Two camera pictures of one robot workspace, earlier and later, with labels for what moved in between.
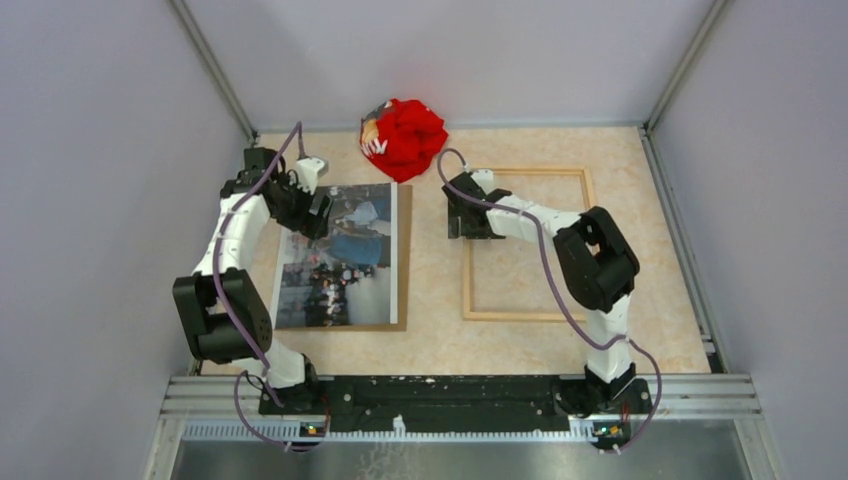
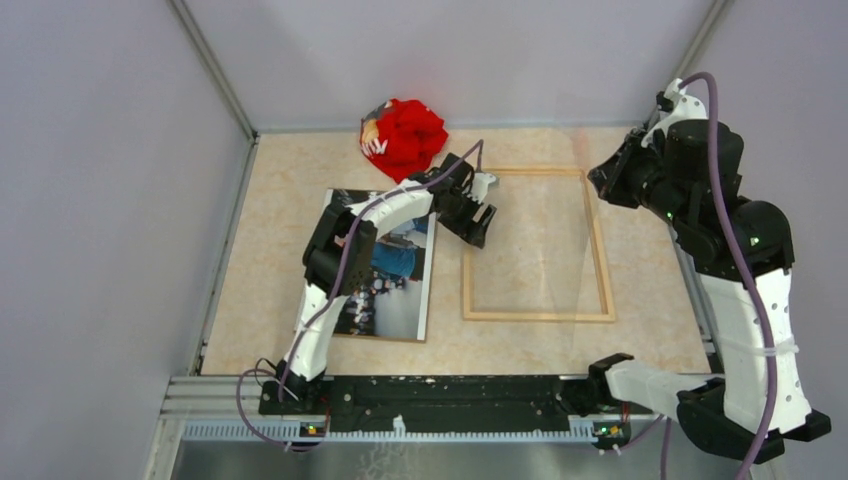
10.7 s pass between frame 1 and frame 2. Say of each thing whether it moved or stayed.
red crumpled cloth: stayed
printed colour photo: moved
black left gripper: moved
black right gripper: moved
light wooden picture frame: stayed
